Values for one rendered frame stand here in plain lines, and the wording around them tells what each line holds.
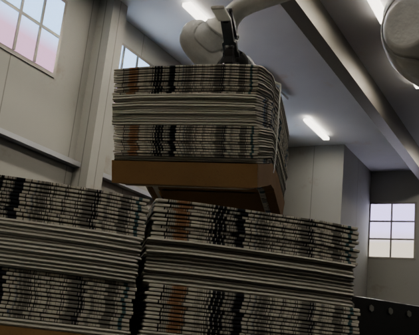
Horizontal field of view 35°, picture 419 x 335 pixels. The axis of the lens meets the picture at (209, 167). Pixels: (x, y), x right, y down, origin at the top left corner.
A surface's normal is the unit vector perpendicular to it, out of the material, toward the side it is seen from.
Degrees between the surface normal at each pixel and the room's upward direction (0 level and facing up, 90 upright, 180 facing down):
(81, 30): 90
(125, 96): 106
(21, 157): 90
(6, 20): 90
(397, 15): 96
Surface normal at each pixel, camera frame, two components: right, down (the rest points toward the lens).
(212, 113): -0.26, 0.00
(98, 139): 0.88, -0.04
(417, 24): -0.76, -0.15
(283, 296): 0.20, -0.24
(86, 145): -0.47, -0.27
